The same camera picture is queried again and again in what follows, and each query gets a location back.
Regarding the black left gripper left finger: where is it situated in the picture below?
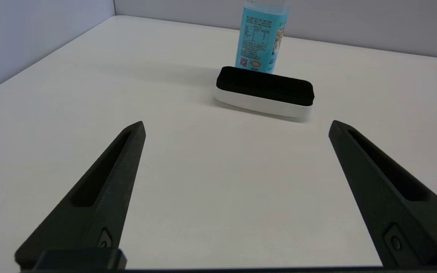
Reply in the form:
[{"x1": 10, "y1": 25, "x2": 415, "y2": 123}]
[{"x1": 14, "y1": 121, "x2": 146, "y2": 270}]

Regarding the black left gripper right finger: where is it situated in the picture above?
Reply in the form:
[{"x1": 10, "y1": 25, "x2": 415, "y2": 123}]
[{"x1": 328, "y1": 120, "x2": 437, "y2": 268}]

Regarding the clear bottle with blue label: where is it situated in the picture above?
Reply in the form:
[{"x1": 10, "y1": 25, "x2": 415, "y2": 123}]
[{"x1": 234, "y1": 0, "x2": 291, "y2": 74}]

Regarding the black eraser with white base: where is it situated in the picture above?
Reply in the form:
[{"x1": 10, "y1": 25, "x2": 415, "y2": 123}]
[{"x1": 214, "y1": 66, "x2": 315, "y2": 119}]

